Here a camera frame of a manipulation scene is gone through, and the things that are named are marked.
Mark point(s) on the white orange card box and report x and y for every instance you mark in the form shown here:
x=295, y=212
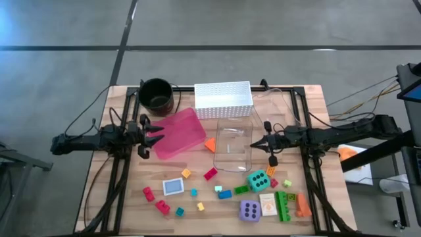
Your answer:
x=268, y=204

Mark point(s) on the small light green block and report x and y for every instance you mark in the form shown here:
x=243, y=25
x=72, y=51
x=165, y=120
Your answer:
x=287, y=183

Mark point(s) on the white paper sheet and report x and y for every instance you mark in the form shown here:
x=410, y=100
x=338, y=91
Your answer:
x=358, y=174

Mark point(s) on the small olive green block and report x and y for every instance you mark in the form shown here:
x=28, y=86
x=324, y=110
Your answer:
x=291, y=197

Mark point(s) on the white rounded object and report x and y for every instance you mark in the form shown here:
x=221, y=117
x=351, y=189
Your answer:
x=393, y=185

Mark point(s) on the orange studded plate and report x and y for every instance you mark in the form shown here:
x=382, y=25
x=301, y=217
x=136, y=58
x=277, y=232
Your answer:
x=270, y=170

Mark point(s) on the pink translucent plastic tray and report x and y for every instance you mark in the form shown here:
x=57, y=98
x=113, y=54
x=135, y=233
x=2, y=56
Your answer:
x=181, y=135

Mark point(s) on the black round bucket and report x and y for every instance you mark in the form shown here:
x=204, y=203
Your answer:
x=156, y=95

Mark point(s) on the green two-stud toy block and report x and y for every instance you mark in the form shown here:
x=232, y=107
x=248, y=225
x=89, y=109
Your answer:
x=241, y=189

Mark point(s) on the teal foam die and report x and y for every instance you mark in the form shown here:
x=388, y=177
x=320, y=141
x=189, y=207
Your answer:
x=258, y=181

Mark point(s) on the grey metal stand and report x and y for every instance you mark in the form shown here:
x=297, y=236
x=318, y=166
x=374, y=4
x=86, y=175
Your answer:
x=26, y=161

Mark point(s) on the small yellow toy block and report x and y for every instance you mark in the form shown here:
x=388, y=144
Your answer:
x=200, y=206

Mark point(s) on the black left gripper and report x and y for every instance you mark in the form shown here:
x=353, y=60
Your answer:
x=138, y=135

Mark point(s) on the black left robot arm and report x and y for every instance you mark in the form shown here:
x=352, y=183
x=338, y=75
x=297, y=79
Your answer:
x=82, y=142

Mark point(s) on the blue toy block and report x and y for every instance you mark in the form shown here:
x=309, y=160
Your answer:
x=225, y=194

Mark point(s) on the grey computer cart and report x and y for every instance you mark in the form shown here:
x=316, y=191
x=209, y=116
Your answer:
x=411, y=115

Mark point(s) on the orange wedge block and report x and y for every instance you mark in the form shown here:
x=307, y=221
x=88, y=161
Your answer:
x=211, y=145

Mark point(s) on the red two-stud toy block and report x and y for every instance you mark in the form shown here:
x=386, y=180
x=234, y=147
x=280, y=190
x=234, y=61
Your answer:
x=210, y=173

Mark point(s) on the long green toy block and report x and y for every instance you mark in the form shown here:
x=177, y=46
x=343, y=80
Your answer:
x=282, y=207

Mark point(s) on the black caster wheel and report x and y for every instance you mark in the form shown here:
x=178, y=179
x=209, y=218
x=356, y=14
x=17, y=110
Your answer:
x=398, y=224

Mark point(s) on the small mint toy block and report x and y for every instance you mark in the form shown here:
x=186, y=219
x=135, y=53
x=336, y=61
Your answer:
x=218, y=188

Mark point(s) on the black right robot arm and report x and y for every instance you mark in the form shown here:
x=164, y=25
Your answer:
x=345, y=131

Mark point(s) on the small red toy block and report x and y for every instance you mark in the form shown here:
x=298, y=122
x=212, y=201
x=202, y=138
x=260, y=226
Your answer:
x=274, y=183

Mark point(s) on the blue laptop screen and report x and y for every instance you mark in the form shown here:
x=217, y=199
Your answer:
x=414, y=93

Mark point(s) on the white perforated metal basket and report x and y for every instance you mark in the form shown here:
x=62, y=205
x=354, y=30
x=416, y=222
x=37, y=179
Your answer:
x=223, y=110

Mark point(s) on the clear plastic bin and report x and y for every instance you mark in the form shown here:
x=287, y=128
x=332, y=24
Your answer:
x=276, y=105
x=233, y=145

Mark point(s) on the black diagonal beam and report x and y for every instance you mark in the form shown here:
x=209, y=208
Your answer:
x=361, y=159

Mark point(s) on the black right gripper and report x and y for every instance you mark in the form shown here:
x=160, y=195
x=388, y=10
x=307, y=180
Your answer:
x=276, y=141

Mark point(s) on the orange object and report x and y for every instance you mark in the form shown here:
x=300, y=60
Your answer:
x=347, y=154

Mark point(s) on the large orange slope block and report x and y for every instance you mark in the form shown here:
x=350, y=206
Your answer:
x=303, y=207

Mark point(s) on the small yellow-orange toy block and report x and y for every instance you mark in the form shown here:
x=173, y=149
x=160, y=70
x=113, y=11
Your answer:
x=186, y=173

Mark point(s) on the purple foam die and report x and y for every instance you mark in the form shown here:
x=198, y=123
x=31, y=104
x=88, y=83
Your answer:
x=250, y=210

